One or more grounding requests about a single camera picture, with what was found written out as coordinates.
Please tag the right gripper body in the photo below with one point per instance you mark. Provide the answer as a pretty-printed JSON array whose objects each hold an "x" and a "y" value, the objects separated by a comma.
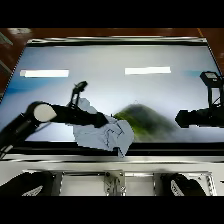
[{"x": 182, "y": 118}]

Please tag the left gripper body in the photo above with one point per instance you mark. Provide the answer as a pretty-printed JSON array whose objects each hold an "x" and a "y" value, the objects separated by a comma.
[{"x": 101, "y": 120}]

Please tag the light blue shirt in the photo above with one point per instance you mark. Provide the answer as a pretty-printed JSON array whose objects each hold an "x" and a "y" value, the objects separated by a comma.
[{"x": 106, "y": 136}]

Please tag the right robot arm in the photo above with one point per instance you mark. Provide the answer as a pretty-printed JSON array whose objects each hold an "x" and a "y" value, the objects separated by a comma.
[{"x": 208, "y": 117}]

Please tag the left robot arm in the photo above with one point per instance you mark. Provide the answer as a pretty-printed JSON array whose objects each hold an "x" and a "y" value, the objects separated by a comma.
[{"x": 63, "y": 114}]

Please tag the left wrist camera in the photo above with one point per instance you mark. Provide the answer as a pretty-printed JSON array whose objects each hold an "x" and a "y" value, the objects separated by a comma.
[{"x": 78, "y": 87}]

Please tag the silver frame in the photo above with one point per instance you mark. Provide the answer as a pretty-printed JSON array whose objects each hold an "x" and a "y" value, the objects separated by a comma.
[{"x": 100, "y": 166}]

